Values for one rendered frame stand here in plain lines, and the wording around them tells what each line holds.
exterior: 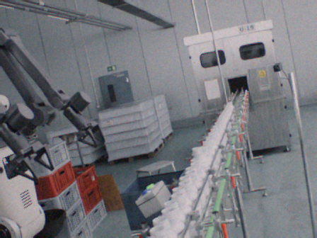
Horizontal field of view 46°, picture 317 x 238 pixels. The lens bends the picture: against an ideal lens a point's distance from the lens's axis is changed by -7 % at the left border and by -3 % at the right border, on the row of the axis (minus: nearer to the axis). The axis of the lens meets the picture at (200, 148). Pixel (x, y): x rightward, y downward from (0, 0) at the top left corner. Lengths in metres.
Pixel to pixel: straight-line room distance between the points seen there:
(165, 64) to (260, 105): 6.18
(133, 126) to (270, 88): 3.25
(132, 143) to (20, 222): 6.74
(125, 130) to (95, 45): 5.01
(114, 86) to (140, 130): 4.45
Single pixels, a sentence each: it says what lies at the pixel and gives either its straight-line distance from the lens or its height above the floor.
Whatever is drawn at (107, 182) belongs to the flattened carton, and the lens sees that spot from 4.98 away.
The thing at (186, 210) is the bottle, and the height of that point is 1.12.
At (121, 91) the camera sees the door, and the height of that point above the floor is 1.48.
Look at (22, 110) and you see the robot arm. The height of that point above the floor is 1.49.
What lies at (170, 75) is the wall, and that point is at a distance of 11.89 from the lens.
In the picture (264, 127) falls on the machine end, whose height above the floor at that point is 0.46.
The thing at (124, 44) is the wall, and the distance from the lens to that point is 12.27.
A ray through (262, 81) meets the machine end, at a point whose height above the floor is 1.19.
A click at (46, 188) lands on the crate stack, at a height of 0.77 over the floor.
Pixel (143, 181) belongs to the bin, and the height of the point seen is 0.92.
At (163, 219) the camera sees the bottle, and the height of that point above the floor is 1.16.
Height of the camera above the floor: 1.47
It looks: 11 degrees down
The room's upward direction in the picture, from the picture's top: 12 degrees counter-clockwise
